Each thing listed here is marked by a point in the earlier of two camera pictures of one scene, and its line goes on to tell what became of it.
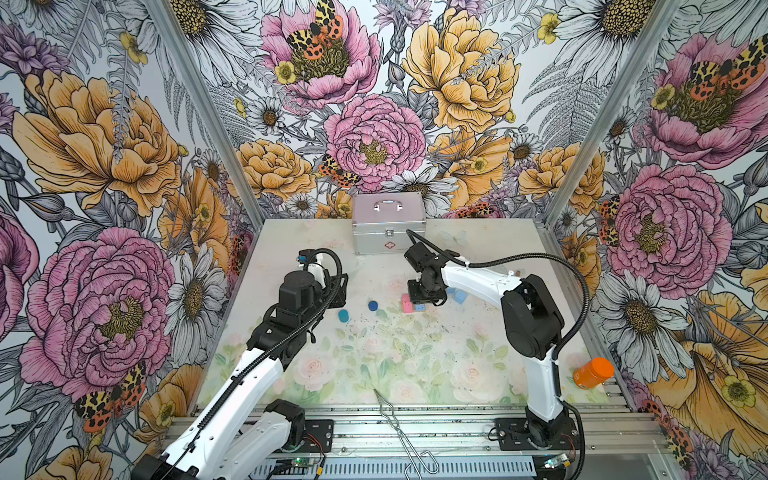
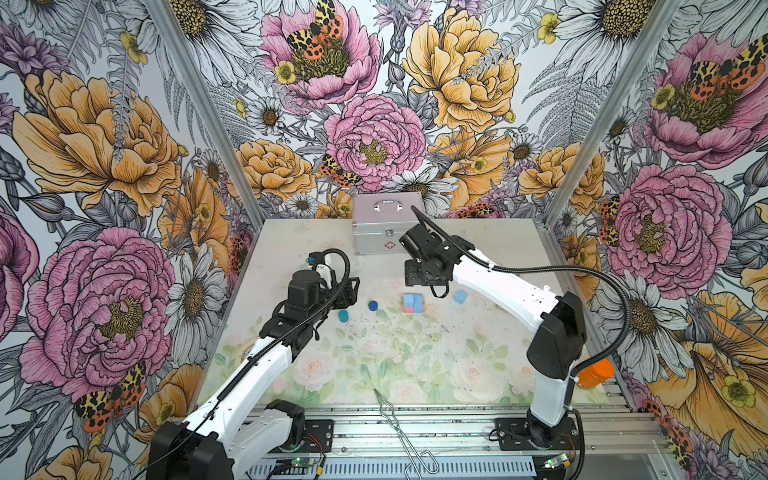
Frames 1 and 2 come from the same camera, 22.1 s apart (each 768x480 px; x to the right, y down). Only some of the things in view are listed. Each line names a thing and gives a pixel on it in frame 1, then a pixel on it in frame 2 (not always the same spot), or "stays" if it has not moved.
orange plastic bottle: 593,373 stays
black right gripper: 416,298 -> 412,275
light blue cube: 460,296 stays
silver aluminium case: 380,222 stays
